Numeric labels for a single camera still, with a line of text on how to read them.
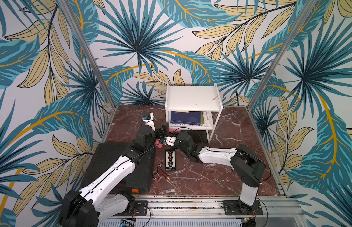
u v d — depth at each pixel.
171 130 0.84
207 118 0.88
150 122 0.64
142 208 0.73
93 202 0.39
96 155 0.84
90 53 0.86
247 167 0.48
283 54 0.86
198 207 0.75
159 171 0.84
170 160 0.89
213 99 0.77
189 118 0.86
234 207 0.72
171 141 0.73
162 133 0.69
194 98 0.77
